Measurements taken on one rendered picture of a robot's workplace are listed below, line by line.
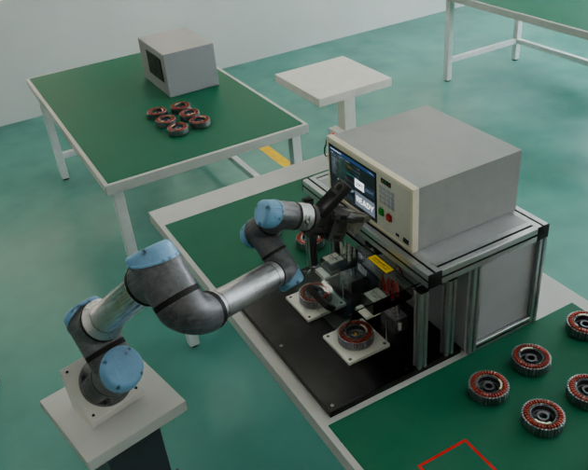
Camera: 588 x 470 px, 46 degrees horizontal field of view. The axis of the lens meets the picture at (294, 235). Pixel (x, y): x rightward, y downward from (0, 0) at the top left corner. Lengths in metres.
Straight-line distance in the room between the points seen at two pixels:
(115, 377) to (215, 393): 1.33
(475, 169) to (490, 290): 0.37
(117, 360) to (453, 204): 1.01
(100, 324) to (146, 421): 0.38
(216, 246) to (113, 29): 4.00
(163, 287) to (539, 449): 1.06
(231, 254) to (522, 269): 1.10
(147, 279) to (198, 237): 1.26
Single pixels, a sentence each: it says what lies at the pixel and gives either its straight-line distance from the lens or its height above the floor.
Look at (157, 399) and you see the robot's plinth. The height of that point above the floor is 0.75.
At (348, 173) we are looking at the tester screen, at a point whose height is 1.23.
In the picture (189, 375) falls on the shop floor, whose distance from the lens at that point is 3.30.
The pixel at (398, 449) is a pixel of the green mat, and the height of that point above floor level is 0.75.
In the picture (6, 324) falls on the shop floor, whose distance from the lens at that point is 3.96.
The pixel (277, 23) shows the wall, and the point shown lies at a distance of 7.11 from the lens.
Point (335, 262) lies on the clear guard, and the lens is 2.03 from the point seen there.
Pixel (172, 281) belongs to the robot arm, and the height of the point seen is 1.34.
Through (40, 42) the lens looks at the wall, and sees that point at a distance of 6.38.
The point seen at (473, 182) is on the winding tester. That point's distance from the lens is 2.01.
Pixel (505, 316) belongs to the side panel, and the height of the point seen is 0.82.
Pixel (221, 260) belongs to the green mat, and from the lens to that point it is 2.65.
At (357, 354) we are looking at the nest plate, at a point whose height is 0.78.
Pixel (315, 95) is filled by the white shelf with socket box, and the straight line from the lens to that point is 2.80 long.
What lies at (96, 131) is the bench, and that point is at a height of 0.75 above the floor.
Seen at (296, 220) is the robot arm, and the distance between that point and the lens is 1.82.
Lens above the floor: 2.24
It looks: 33 degrees down
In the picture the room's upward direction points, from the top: 5 degrees counter-clockwise
